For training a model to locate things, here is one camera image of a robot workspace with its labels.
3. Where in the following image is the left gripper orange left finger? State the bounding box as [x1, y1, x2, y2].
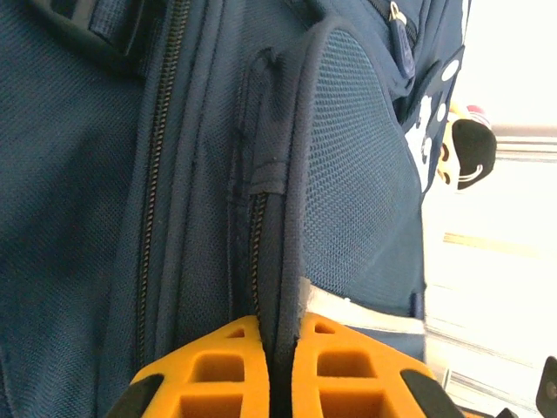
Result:
[106, 315, 273, 418]

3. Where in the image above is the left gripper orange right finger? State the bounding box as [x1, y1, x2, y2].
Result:
[291, 312, 465, 418]

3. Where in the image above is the navy blue backpack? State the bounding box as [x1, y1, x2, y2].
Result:
[0, 0, 473, 418]

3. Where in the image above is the plush doll pink striped shirt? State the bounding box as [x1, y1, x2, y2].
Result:
[436, 104, 498, 192]

